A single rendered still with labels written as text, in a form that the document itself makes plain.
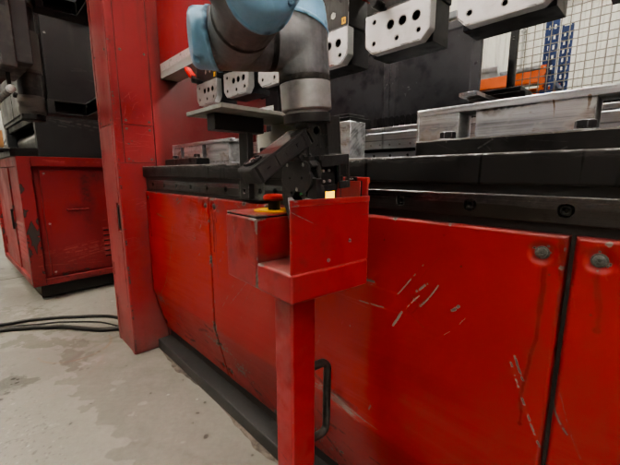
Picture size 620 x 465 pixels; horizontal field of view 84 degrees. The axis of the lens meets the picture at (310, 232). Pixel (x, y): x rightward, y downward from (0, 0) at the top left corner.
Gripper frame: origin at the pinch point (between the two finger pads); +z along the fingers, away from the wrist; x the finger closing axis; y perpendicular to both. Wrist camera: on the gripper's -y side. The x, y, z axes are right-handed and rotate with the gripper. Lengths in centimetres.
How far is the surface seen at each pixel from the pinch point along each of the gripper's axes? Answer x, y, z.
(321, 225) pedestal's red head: -4.9, -0.4, -3.9
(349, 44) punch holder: 18, 30, -38
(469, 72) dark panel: 18, 85, -36
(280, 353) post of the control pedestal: 6.0, -2.9, 20.8
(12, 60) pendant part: 135, -28, -56
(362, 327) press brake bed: 2.8, 15.4, 21.4
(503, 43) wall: 158, 439, -127
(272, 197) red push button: 8.2, -0.1, -7.2
